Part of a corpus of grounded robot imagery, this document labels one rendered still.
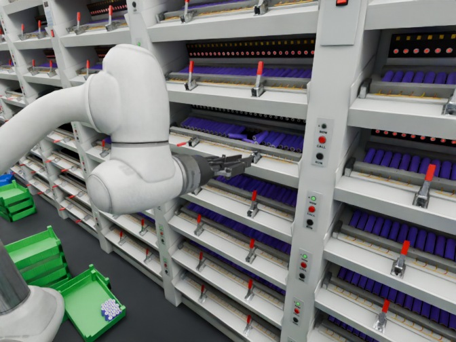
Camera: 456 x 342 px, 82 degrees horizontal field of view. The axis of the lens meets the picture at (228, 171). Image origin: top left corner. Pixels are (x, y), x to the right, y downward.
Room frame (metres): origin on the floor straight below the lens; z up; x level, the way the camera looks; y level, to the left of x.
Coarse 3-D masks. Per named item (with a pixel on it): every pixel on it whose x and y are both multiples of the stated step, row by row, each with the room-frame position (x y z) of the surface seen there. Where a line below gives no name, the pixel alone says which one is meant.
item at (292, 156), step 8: (176, 128) 1.03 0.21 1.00; (192, 136) 0.97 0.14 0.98; (200, 136) 0.94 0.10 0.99; (208, 136) 0.92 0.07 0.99; (216, 136) 0.91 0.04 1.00; (224, 144) 0.88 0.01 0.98; (232, 144) 0.85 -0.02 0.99; (240, 144) 0.83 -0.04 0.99; (248, 144) 0.82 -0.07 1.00; (264, 152) 0.78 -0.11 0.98; (272, 152) 0.76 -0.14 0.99; (280, 152) 0.75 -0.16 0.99; (288, 152) 0.74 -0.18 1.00; (296, 160) 0.72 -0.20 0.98
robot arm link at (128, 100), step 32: (128, 64) 0.45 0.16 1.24; (64, 96) 0.45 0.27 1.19; (96, 96) 0.43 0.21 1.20; (128, 96) 0.43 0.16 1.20; (160, 96) 0.46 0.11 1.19; (0, 128) 0.44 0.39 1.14; (32, 128) 0.44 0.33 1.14; (96, 128) 0.44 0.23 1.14; (128, 128) 0.42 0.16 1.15; (160, 128) 0.45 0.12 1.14; (0, 160) 0.43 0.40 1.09
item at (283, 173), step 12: (180, 120) 1.12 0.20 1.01; (252, 120) 0.95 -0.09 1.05; (264, 120) 0.92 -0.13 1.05; (204, 144) 0.92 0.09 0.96; (204, 156) 0.88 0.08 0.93; (252, 168) 0.75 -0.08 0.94; (264, 168) 0.72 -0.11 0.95; (276, 168) 0.71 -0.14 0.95; (288, 168) 0.70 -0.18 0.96; (300, 168) 0.65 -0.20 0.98; (276, 180) 0.71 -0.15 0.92; (288, 180) 0.68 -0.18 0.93
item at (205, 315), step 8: (128, 256) 1.36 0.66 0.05; (136, 264) 1.31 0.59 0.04; (144, 272) 1.26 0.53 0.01; (152, 272) 1.23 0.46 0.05; (160, 280) 1.16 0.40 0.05; (184, 296) 1.05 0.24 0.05; (192, 304) 1.00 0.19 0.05; (200, 312) 0.97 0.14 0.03; (208, 320) 0.93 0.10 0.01; (216, 320) 0.91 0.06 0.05; (224, 328) 0.87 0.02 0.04; (232, 336) 0.84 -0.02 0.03
